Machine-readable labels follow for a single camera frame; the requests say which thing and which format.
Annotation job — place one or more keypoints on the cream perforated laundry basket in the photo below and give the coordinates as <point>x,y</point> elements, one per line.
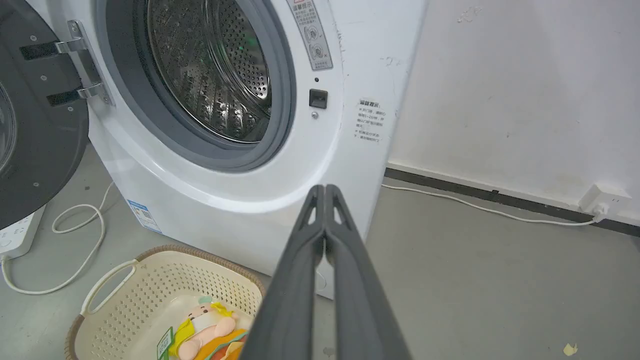
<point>150,295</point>

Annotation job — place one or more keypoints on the white front-load washing machine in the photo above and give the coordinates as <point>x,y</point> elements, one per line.
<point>240,100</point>

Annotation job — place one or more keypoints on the white power strip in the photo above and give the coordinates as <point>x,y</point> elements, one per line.
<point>17,235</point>

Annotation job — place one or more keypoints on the dark round washing machine door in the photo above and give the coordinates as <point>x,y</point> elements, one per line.
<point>35,115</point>

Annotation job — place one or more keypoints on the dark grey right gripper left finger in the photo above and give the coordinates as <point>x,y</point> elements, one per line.
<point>292,300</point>

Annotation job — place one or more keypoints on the plush doll with yellow clothes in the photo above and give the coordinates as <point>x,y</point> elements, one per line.
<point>210,332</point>

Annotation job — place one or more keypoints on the small yellow paper scrap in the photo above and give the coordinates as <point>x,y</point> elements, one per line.
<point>570,349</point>

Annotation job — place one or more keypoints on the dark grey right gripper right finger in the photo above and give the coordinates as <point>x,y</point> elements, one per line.
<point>360,310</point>

